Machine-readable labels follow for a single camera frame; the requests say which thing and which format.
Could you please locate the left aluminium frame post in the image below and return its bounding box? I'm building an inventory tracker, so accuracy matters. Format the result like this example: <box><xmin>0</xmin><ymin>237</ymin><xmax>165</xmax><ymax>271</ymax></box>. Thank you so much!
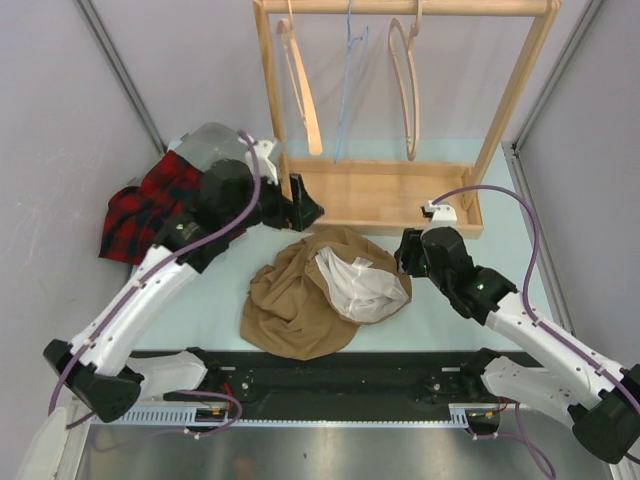
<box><xmin>74</xmin><ymin>0</ymin><xmax>167</xmax><ymax>154</ymax></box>

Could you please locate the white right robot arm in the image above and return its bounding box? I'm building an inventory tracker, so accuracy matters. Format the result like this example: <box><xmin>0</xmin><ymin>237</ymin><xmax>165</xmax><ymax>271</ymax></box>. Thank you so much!
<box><xmin>396</xmin><ymin>226</ymin><xmax>639</xmax><ymax>464</ymax></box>

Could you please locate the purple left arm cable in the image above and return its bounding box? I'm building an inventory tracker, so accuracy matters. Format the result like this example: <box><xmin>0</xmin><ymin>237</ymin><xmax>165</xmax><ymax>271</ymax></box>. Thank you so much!
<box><xmin>48</xmin><ymin>129</ymin><xmax>264</xmax><ymax>430</ymax></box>

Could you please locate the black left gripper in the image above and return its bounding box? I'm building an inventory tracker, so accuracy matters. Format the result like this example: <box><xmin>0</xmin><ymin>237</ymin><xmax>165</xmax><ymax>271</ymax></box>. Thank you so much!
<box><xmin>223</xmin><ymin>166</ymin><xmax>322</xmax><ymax>235</ymax></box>

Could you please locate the wooden clothes rack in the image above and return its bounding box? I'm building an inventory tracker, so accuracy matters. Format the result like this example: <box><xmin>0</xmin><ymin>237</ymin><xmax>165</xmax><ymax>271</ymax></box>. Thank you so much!
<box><xmin>253</xmin><ymin>1</ymin><xmax>561</xmax><ymax>235</ymax></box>

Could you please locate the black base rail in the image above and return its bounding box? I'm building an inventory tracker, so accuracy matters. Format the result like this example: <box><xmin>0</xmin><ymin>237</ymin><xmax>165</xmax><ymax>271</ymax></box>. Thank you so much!
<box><xmin>164</xmin><ymin>349</ymin><xmax>546</xmax><ymax>424</ymax></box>

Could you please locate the grey plastic bin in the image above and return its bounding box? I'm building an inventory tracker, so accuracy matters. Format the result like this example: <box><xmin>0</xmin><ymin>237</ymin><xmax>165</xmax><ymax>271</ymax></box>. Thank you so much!
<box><xmin>173</xmin><ymin>122</ymin><xmax>248</xmax><ymax>172</ymax></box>

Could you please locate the left wooden hanger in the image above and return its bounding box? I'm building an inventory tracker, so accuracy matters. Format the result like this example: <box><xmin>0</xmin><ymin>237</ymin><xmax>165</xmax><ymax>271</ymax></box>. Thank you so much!
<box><xmin>277</xmin><ymin>1</ymin><xmax>323</xmax><ymax>156</ymax></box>

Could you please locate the wooden hanger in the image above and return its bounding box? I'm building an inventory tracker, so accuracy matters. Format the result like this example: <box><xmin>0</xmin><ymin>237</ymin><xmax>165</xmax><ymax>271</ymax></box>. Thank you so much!
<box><xmin>387</xmin><ymin>1</ymin><xmax>423</xmax><ymax>162</ymax></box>
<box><xmin>277</xmin><ymin>1</ymin><xmax>323</xmax><ymax>156</ymax></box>

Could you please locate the red plaid cloth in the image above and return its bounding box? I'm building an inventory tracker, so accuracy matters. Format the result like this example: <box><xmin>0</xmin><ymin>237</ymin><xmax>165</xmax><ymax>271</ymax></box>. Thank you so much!
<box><xmin>99</xmin><ymin>151</ymin><xmax>204</xmax><ymax>265</ymax></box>

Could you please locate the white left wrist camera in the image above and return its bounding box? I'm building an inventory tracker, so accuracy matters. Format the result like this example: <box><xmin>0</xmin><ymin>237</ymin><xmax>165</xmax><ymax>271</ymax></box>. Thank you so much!
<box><xmin>249</xmin><ymin>137</ymin><xmax>282</xmax><ymax>185</ymax></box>

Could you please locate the grey aluminium frame post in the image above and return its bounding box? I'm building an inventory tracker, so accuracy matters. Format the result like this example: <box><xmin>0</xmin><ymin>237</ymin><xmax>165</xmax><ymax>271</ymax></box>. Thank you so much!
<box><xmin>501</xmin><ymin>0</ymin><xmax>606</xmax><ymax>334</ymax></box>

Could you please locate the light blue wire hanger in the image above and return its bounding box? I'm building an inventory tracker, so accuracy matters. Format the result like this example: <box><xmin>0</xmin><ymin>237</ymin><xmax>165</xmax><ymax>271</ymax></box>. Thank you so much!
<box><xmin>333</xmin><ymin>1</ymin><xmax>369</xmax><ymax>164</ymax></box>

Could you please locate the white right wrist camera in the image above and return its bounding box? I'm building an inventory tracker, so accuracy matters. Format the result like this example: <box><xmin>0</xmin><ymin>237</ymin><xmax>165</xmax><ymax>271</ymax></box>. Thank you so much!
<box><xmin>421</xmin><ymin>201</ymin><xmax>457</xmax><ymax>232</ymax></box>

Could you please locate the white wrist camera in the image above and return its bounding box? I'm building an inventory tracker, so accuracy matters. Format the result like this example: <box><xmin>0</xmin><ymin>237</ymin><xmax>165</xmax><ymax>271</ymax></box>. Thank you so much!
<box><xmin>421</xmin><ymin>201</ymin><xmax>457</xmax><ymax>232</ymax></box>
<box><xmin>249</xmin><ymin>137</ymin><xmax>282</xmax><ymax>185</ymax></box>

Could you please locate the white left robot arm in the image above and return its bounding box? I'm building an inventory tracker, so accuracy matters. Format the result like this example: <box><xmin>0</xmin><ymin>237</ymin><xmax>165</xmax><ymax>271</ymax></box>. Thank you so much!
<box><xmin>44</xmin><ymin>158</ymin><xmax>412</xmax><ymax>423</ymax></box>

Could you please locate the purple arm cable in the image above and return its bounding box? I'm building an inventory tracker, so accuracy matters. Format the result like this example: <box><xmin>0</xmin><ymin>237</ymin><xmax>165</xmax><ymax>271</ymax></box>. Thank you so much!
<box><xmin>432</xmin><ymin>184</ymin><xmax>640</xmax><ymax>411</ymax></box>
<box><xmin>48</xmin><ymin>129</ymin><xmax>264</xmax><ymax>430</ymax></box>

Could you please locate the brown skirt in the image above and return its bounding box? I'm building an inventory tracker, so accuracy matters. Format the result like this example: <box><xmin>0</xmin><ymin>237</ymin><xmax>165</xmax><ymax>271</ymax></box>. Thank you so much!
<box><xmin>240</xmin><ymin>227</ymin><xmax>412</xmax><ymax>361</ymax></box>

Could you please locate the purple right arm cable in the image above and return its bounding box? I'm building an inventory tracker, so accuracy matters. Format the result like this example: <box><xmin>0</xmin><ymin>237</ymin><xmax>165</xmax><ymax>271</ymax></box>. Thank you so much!
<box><xmin>432</xmin><ymin>184</ymin><xmax>640</xmax><ymax>411</ymax></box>

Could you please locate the right wooden hanger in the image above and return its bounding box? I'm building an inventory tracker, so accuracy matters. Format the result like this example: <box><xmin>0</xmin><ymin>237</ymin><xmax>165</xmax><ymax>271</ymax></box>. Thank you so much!
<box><xmin>387</xmin><ymin>1</ymin><xmax>423</xmax><ymax>162</ymax></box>

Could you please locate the white slotted cable duct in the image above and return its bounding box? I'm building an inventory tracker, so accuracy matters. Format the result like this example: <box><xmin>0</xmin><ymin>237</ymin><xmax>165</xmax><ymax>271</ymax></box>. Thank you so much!
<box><xmin>113</xmin><ymin>406</ymin><xmax>469</xmax><ymax>429</ymax></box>

